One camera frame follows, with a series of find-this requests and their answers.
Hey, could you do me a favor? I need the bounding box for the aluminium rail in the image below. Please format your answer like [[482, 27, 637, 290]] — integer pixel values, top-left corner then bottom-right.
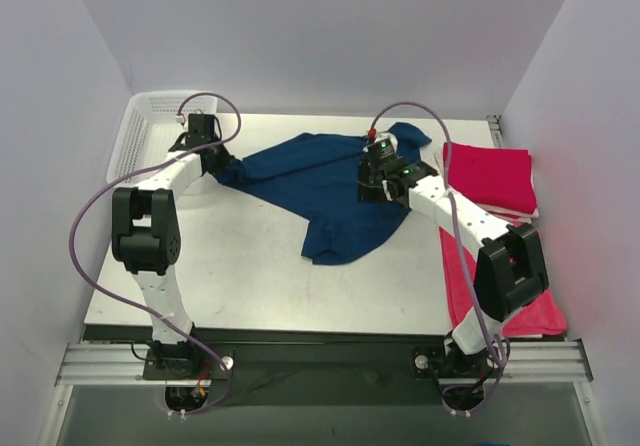
[[57, 341, 593, 386]]

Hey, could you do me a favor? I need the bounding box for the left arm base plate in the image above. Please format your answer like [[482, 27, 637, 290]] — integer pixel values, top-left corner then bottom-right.
[[142, 349, 226, 381]]

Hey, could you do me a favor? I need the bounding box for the folded red t-shirt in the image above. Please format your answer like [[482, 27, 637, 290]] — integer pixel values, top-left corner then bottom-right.
[[442, 143, 538, 216]]

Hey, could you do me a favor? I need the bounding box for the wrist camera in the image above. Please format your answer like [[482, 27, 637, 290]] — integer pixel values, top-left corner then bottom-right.
[[367, 135, 439, 192], [169, 113, 222, 152]]

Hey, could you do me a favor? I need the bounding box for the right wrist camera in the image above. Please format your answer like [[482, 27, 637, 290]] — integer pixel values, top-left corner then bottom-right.
[[367, 135, 439, 192]]

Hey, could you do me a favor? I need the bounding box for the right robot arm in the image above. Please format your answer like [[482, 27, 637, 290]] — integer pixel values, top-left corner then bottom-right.
[[357, 158, 549, 374]]

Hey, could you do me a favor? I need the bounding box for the pink towel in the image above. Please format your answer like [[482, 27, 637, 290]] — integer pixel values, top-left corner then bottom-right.
[[440, 224, 568, 337]]

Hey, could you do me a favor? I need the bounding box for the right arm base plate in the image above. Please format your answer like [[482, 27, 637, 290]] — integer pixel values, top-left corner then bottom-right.
[[411, 345, 497, 381]]

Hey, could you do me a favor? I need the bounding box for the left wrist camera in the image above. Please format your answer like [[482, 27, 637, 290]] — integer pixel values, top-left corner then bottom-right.
[[169, 113, 222, 152]]

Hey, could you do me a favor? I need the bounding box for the blue t-shirt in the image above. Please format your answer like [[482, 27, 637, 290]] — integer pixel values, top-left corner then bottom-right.
[[214, 133, 409, 266]]

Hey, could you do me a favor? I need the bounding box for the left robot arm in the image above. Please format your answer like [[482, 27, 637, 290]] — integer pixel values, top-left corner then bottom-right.
[[111, 146, 233, 378]]

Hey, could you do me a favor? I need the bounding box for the white plastic basket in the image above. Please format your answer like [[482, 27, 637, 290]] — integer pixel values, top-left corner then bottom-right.
[[106, 90, 197, 182]]

